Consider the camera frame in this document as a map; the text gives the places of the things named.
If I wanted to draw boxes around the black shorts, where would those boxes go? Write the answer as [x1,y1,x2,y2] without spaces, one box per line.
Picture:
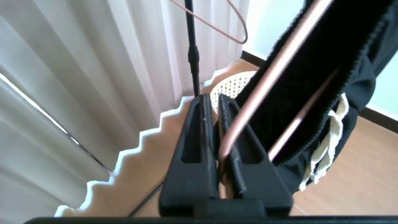
[234,0,398,195]

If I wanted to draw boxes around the black clothes rack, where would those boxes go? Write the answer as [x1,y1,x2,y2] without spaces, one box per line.
[127,0,201,218]

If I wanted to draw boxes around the pink clothes hanger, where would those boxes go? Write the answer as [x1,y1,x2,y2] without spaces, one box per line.
[169,0,249,45]
[217,0,340,162]

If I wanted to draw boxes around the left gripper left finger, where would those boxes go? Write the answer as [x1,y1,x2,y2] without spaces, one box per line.
[159,93,218,217]

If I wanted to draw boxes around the white laundry basket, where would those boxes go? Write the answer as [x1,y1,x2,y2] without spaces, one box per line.
[210,70,257,115]

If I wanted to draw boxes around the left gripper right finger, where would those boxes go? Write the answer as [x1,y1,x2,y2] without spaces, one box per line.
[217,93,293,217]

